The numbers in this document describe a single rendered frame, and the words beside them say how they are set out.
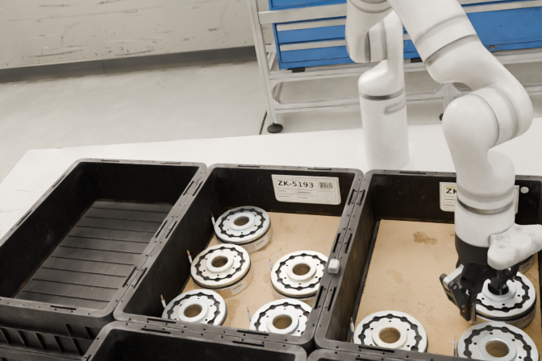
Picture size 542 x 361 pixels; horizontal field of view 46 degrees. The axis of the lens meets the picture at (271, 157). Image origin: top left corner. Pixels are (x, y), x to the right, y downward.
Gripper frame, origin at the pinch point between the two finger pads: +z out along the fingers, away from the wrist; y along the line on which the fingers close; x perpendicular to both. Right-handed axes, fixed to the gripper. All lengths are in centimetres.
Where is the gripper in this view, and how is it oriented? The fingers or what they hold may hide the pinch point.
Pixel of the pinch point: (481, 303)
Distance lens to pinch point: 99.6
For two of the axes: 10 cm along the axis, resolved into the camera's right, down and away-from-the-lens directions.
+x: 4.6, 4.1, -7.8
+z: 1.6, 8.3, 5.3
